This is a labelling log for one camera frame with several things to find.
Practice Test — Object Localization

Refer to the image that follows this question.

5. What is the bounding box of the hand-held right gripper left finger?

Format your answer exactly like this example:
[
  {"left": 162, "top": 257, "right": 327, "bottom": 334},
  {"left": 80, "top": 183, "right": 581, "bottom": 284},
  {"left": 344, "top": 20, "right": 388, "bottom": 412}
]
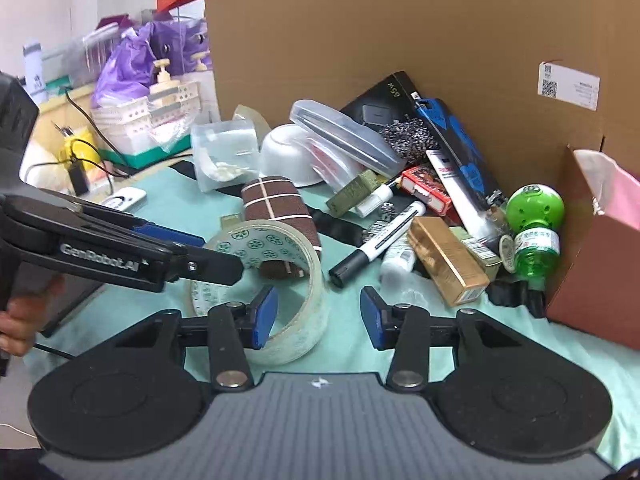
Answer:
[{"left": 107, "top": 284, "right": 280, "bottom": 393}]

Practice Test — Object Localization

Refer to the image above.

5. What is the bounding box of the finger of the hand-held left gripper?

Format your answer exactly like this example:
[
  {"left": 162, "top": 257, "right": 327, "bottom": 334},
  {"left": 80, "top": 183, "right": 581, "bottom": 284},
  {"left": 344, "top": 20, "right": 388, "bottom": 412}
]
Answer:
[
  {"left": 75, "top": 200, "right": 207, "bottom": 250},
  {"left": 147, "top": 242, "right": 246, "bottom": 288}
]

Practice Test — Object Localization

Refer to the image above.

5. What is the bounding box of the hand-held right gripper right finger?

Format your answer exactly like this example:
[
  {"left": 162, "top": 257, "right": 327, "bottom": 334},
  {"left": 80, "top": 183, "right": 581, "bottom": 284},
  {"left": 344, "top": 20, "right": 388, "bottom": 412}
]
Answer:
[{"left": 360, "top": 285, "right": 533, "bottom": 393}]

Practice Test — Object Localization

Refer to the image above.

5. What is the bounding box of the clear green-print tape roll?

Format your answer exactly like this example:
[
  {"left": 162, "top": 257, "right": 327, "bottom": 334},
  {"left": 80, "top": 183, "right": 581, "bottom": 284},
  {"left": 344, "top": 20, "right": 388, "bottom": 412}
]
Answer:
[{"left": 187, "top": 219, "right": 331, "bottom": 367}]

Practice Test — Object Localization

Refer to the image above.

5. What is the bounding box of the maroon cardboard box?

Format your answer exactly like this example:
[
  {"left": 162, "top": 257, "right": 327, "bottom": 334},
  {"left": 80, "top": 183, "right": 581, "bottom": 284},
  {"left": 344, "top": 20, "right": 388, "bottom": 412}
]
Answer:
[{"left": 545, "top": 144, "right": 640, "bottom": 351}]

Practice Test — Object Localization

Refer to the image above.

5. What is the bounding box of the pink white cloth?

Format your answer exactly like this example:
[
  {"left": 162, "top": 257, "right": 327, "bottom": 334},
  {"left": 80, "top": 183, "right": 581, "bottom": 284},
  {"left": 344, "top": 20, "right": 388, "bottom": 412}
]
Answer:
[{"left": 572, "top": 149, "right": 640, "bottom": 243}]

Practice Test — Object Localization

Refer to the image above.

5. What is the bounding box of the teal cloth desktop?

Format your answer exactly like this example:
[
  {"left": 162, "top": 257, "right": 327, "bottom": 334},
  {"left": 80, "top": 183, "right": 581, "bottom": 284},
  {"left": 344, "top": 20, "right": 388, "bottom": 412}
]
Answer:
[{"left": 22, "top": 165, "right": 640, "bottom": 468}]

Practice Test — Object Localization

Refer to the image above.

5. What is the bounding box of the person's left hand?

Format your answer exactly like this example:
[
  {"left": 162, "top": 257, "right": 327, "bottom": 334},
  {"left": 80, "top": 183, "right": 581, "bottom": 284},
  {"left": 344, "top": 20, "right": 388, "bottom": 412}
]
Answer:
[{"left": 0, "top": 277, "right": 66, "bottom": 358}]

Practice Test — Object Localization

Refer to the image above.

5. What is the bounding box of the white remote control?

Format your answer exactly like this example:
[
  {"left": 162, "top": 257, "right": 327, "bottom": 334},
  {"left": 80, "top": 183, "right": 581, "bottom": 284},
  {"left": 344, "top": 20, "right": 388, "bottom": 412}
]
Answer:
[{"left": 100, "top": 186, "right": 148, "bottom": 211}]

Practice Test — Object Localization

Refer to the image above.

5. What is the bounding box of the small white bottle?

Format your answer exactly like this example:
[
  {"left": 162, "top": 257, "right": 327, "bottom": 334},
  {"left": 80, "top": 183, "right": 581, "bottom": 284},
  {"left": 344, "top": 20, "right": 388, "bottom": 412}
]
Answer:
[{"left": 380, "top": 237, "right": 416, "bottom": 283}]

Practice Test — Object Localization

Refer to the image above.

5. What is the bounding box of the white black-capped marker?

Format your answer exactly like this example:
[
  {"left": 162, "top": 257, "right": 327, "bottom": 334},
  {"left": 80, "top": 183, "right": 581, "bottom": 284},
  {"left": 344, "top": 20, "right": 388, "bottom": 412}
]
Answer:
[{"left": 328, "top": 201, "right": 427, "bottom": 288}]

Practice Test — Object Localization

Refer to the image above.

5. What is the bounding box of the black power adapter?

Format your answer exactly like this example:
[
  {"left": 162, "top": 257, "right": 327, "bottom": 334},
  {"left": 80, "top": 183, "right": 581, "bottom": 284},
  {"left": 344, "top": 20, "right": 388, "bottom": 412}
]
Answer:
[{"left": 67, "top": 157, "right": 91, "bottom": 195}]

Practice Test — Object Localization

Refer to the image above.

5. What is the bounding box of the brown striped cylinder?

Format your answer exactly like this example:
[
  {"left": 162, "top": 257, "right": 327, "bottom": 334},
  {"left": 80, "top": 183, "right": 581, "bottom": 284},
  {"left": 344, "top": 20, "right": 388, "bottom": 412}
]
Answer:
[{"left": 241, "top": 175, "right": 323, "bottom": 281}]

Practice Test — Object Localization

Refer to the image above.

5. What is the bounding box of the gold brown small box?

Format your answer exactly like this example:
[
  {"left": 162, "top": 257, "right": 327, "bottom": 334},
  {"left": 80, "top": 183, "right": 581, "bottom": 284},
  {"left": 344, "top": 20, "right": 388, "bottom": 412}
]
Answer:
[{"left": 407, "top": 216, "right": 491, "bottom": 308}]

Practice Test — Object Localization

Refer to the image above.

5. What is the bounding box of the clear plastic cup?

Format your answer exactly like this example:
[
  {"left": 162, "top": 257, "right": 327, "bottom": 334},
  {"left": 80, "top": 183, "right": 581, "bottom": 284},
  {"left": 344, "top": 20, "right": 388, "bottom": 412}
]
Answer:
[{"left": 191, "top": 120, "right": 262, "bottom": 193}]

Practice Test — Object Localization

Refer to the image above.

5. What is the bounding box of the yellow object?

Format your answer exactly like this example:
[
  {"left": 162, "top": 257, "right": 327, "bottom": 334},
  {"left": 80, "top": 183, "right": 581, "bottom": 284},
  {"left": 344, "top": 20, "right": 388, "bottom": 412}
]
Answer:
[{"left": 57, "top": 127, "right": 103, "bottom": 173}]

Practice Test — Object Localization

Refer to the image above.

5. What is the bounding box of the white tube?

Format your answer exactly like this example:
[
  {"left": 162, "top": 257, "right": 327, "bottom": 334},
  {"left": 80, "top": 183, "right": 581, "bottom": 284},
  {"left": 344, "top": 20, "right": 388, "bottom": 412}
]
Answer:
[{"left": 356, "top": 183, "right": 396, "bottom": 218}]

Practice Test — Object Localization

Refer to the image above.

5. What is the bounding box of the white perforated basket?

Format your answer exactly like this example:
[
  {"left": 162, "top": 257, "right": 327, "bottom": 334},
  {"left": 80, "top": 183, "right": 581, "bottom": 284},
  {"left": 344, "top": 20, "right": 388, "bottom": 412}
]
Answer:
[{"left": 92, "top": 80, "right": 203, "bottom": 153}]

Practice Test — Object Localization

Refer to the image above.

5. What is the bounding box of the white bowl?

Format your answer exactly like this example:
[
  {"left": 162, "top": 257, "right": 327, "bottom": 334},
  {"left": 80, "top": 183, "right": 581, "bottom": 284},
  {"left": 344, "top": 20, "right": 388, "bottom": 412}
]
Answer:
[{"left": 258, "top": 124, "right": 328, "bottom": 189}]

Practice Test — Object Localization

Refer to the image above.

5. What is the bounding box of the red card box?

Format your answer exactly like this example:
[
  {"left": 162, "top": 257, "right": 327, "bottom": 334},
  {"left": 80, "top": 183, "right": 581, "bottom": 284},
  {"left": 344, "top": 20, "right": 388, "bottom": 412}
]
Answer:
[{"left": 400, "top": 166, "right": 463, "bottom": 226}]

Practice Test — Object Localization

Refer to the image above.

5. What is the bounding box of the translucent plastic lid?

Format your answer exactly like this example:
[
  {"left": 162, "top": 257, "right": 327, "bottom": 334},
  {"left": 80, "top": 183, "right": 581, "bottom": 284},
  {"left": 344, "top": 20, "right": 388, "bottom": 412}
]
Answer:
[{"left": 232, "top": 104, "right": 273, "bottom": 143}]

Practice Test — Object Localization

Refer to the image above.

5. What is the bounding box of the small black tape roll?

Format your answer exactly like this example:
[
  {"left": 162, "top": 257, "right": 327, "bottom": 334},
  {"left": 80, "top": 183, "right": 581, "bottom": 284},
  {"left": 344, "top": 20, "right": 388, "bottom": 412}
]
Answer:
[{"left": 497, "top": 232, "right": 518, "bottom": 275}]

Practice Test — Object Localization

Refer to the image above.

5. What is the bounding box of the white red flat package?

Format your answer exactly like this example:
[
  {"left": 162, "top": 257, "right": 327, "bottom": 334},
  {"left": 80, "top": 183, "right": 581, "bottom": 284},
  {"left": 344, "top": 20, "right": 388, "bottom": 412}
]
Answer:
[{"left": 425, "top": 149, "right": 493, "bottom": 238}]

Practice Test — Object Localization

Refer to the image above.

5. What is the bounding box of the purple plastic bag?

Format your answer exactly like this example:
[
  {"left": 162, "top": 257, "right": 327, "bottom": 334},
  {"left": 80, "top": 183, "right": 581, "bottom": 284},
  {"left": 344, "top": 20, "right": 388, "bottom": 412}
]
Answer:
[{"left": 90, "top": 20, "right": 208, "bottom": 108}]

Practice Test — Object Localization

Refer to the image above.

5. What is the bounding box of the clear plastic case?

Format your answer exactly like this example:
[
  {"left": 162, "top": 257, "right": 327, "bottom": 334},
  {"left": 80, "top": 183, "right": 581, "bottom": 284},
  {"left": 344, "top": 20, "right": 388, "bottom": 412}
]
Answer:
[{"left": 290, "top": 99, "right": 407, "bottom": 181}]

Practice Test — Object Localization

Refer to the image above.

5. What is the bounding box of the steel wool scrubber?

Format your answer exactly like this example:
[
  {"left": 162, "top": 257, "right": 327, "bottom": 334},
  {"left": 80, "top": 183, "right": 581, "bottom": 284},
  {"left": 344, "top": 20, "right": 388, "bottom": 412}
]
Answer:
[{"left": 378, "top": 116, "right": 441, "bottom": 153}]

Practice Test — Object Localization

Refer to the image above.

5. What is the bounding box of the black blue-heart phone case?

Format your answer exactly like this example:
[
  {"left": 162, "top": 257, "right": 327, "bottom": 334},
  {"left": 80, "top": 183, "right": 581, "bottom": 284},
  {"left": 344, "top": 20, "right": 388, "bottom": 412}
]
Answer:
[{"left": 412, "top": 97, "right": 503, "bottom": 206}]

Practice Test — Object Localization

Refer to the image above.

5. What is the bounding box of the green mosquito repellent bottle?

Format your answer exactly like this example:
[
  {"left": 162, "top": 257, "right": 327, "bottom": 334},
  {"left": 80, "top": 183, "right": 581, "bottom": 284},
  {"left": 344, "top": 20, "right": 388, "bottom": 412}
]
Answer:
[{"left": 506, "top": 183, "right": 566, "bottom": 293}]

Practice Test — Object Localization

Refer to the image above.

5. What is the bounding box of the white drinking bottle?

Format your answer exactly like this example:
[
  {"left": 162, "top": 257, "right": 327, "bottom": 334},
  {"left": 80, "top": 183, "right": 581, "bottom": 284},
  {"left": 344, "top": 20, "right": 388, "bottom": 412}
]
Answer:
[{"left": 22, "top": 42, "right": 48, "bottom": 106}]

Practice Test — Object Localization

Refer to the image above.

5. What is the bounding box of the clear storage box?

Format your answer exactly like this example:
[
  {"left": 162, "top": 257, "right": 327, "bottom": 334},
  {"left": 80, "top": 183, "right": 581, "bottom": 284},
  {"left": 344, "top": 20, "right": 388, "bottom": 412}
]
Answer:
[{"left": 42, "top": 25, "right": 126, "bottom": 88}]

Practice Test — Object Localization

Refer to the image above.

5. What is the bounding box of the black charger box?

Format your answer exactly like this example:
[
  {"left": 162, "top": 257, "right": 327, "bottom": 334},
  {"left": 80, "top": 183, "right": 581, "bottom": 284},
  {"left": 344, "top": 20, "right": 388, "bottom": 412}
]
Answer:
[{"left": 340, "top": 70, "right": 431, "bottom": 128}]

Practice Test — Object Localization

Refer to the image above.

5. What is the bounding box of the large cardboard box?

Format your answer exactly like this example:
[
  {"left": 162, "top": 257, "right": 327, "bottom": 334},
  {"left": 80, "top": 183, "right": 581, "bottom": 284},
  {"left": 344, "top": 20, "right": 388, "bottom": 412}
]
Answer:
[{"left": 202, "top": 0, "right": 640, "bottom": 221}]

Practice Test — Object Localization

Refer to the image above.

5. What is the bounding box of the white shipping label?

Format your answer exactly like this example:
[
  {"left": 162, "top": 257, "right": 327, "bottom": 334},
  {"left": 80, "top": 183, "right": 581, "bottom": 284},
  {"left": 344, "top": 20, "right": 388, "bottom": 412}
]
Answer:
[{"left": 537, "top": 61, "right": 600, "bottom": 112}]

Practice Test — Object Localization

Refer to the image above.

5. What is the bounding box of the metal bead chain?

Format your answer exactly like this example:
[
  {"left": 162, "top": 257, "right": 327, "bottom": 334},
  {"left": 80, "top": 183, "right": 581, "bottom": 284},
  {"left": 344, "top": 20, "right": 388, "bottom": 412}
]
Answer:
[{"left": 362, "top": 202, "right": 396, "bottom": 246}]

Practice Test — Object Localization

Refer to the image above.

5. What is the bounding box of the black cable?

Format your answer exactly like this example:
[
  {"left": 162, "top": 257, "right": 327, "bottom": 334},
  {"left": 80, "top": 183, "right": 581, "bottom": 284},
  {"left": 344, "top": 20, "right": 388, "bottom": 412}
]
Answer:
[{"left": 65, "top": 87, "right": 136, "bottom": 178}]

